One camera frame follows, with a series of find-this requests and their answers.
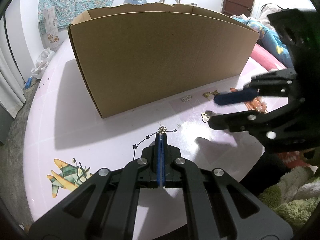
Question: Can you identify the white plastic bag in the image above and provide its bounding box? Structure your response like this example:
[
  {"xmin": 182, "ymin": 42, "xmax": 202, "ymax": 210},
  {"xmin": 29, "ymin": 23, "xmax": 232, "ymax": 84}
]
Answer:
[{"xmin": 31, "ymin": 48, "xmax": 55, "ymax": 80}]

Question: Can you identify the gold loop charm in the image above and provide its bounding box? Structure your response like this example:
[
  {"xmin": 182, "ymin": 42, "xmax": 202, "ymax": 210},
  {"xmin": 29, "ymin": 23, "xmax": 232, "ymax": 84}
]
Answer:
[{"xmin": 158, "ymin": 123, "xmax": 167, "ymax": 135}]

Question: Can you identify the gold bird charm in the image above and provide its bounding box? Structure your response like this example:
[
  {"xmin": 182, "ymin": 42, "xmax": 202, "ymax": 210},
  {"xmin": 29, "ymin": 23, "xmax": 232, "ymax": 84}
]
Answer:
[{"xmin": 202, "ymin": 92, "xmax": 214, "ymax": 101}]

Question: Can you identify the brown cardboard box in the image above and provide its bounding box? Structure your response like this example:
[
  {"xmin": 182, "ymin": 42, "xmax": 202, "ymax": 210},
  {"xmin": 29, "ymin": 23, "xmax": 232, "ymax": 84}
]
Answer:
[{"xmin": 68, "ymin": 3, "xmax": 259, "ymax": 118}]

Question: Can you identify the gold butterfly charm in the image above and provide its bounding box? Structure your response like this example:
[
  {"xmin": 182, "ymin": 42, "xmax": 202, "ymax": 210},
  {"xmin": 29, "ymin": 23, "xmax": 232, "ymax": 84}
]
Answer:
[{"xmin": 211, "ymin": 90, "xmax": 220, "ymax": 96}]

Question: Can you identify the pink floral blanket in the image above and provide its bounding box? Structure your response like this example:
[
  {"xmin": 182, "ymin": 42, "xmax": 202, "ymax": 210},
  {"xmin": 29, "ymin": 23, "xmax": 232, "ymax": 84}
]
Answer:
[{"xmin": 250, "ymin": 43, "xmax": 286, "ymax": 71}]

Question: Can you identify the person with black hair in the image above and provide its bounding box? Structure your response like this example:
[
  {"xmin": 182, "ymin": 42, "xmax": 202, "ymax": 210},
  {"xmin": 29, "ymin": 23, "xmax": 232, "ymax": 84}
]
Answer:
[{"xmin": 258, "ymin": 3, "xmax": 284, "ymax": 30}]

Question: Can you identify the white curtain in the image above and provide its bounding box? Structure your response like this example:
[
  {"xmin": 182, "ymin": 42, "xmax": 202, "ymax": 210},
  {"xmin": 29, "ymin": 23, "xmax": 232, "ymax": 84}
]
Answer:
[{"xmin": 1, "ymin": 18, "xmax": 26, "ymax": 118}]

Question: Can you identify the green fuzzy sleeve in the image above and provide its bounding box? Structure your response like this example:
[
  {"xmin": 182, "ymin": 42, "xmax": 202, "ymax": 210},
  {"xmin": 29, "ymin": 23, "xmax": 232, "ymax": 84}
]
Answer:
[{"xmin": 259, "ymin": 166, "xmax": 319, "ymax": 232}]

